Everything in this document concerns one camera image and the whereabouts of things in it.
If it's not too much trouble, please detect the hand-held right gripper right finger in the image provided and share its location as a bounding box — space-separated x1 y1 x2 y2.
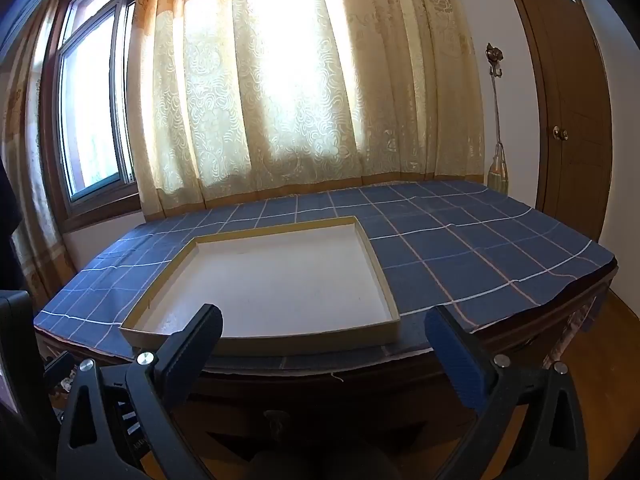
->
424 305 590 480

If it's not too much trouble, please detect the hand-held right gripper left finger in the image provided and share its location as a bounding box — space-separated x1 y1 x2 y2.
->
56 303 224 480

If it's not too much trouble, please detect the shallow cardboard box tray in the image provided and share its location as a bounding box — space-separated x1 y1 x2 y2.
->
119 216 401 358

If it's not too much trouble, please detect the blue plaid tablecloth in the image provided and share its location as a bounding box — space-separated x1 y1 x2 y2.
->
34 180 617 361

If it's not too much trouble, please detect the wooden dresser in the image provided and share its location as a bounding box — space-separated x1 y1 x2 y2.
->
35 260 618 480

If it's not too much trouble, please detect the yellow patterned curtain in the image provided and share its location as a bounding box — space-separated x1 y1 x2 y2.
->
127 0 488 221
0 0 76 311

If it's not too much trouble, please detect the curtain tieback tassel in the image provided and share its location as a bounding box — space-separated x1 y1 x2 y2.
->
485 72 511 196

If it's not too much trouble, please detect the wood framed window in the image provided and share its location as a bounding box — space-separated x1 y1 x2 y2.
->
40 0 146 233

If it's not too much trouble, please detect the brown wooden door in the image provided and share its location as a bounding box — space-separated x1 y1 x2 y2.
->
500 0 613 231

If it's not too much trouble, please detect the ornate metal wall hook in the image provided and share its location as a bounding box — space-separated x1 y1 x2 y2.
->
485 42 505 81

